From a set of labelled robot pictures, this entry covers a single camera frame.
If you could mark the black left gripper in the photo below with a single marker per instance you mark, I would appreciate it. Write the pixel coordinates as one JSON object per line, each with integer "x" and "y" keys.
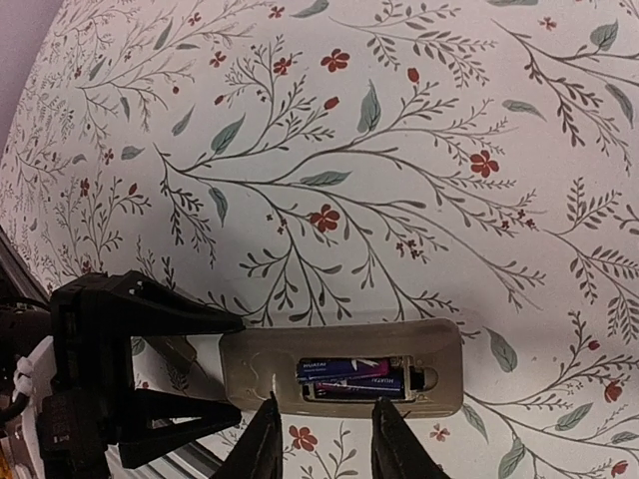
{"x": 94, "y": 403}

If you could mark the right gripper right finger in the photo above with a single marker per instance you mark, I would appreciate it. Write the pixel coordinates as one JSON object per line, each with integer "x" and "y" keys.
{"x": 395, "y": 450}

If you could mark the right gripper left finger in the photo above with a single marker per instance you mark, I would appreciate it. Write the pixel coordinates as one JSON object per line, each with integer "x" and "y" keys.
{"x": 259, "y": 452}

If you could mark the remote battery cover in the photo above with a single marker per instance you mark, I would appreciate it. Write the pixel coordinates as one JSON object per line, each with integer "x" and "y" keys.
{"x": 176, "y": 350}

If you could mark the dark battery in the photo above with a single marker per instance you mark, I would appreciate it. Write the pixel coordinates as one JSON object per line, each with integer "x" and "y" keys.
{"x": 390, "y": 386}
{"x": 324, "y": 369}

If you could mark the white remote control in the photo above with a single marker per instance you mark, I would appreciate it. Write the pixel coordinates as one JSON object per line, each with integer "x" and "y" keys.
{"x": 427, "y": 354}

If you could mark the floral patterned table mat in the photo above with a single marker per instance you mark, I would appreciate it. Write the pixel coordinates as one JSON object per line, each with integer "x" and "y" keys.
{"x": 319, "y": 164}

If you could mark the front aluminium rail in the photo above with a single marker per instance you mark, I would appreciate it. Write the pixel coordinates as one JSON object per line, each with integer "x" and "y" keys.
{"x": 27, "y": 328}

